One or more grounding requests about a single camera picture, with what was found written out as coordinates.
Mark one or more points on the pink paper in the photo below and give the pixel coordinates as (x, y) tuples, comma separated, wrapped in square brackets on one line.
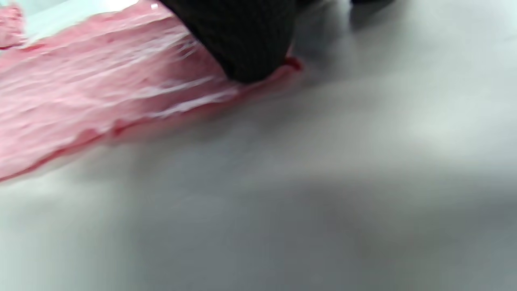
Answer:
[(101, 101), (10, 26)]

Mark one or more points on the person's right hand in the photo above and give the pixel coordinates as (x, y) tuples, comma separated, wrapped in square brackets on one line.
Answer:
[(242, 36)]

